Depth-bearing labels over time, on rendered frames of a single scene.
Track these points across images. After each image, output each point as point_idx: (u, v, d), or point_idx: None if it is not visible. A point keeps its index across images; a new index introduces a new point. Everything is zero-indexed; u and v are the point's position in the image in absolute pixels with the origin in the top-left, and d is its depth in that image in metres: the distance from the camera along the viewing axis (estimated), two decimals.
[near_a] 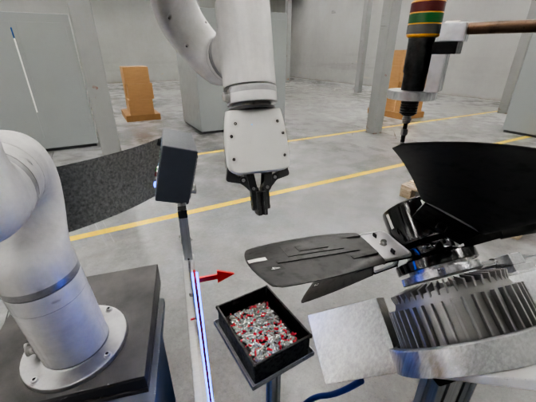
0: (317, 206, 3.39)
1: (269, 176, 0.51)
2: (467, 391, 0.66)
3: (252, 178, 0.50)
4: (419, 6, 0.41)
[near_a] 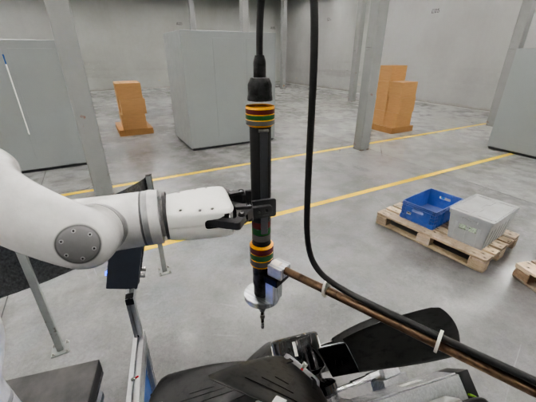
0: (295, 234, 3.52)
1: None
2: None
3: None
4: (251, 250, 0.55)
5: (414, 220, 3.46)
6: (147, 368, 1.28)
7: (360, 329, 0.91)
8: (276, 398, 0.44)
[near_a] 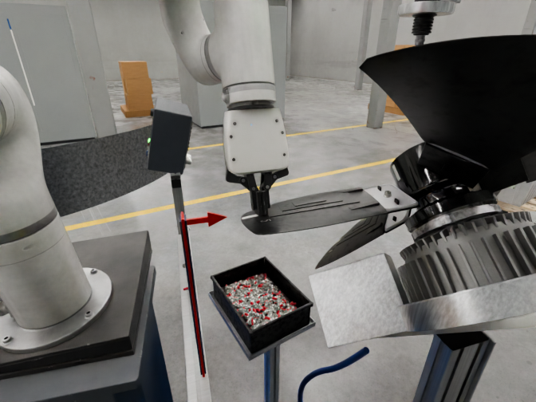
0: None
1: (269, 176, 0.51)
2: (481, 358, 0.61)
3: (252, 178, 0.50)
4: None
5: None
6: None
7: None
8: None
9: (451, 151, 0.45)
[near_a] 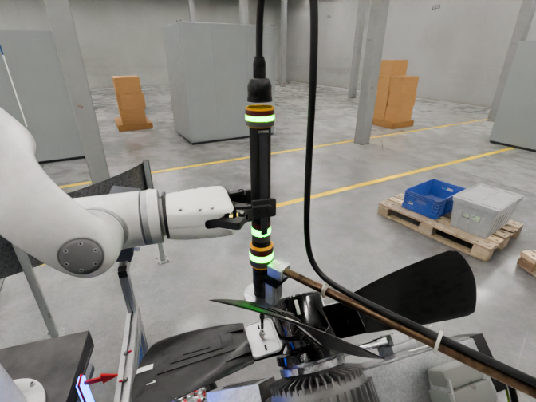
0: (296, 225, 3.47)
1: None
2: None
3: None
4: (251, 251, 0.55)
5: (416, 210, 3.41)
6: (142, 347, 1.23)
7: (409, 277, 0.59)
8: (147, 366, 0.63)
9: (247, 337, 0.66)
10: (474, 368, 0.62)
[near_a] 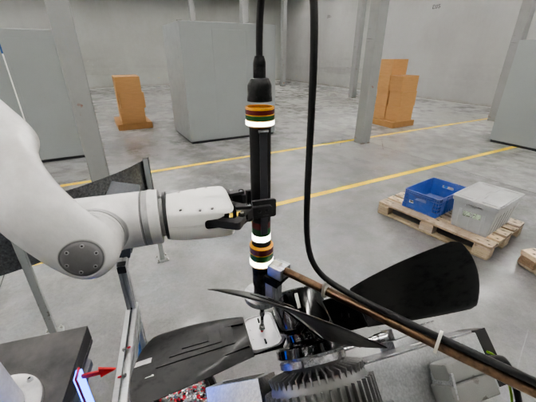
0: (296, 223, 3.46)
1: None
2: None
3: None
4: (251, 251, 0.55)
5: (416, 209, 3.40)
6: (141, 344, 1.22)
7: (411, 269, 0.58)
8: (145, 360, 0.62)
9: (247, 331, 0.65)
10: None
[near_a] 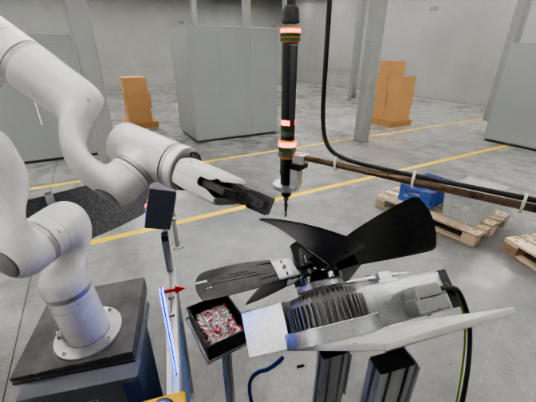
0: (298, 215, 3.73)
1: (231, 200, 0.52)
2: (346, 364, 1.00)
3: None
4: (280, 144, 0.75)
5: None
6: None
7: (388, 219, 0.84)
8: (202, 281, 0.88)
9: (273, 267, 0.92)
10: (435, 286, 0.88)
